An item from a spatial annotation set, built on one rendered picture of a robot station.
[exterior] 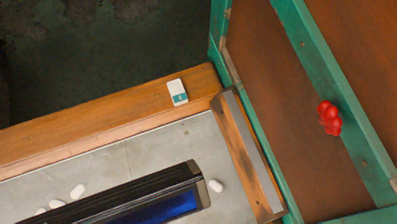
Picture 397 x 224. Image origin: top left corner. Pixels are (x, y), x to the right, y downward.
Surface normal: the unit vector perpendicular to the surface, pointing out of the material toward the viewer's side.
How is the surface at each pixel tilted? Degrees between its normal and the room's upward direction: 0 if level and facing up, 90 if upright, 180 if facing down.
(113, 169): 0
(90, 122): 0
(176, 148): 0
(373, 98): 90
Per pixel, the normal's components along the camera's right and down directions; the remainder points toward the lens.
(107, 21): 0.01, -0.35
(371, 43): -0.94, 0.32
